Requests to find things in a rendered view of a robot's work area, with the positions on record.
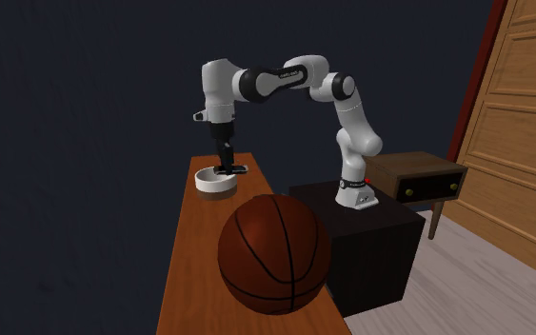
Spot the black flat gadget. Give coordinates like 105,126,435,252
214,164,249,176

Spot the white round bowl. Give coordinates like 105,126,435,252
194,166,239,194

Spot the orange wooden table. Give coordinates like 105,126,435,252
155,152,353,335

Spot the brown basketball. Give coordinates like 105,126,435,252
217,193,332,317

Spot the dark robot stand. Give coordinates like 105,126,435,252
288,179,427,320

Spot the dark brown nightstand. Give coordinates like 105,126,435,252
364,150,469,241

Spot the light wooden panelled door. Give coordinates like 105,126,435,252
445,0,536,286

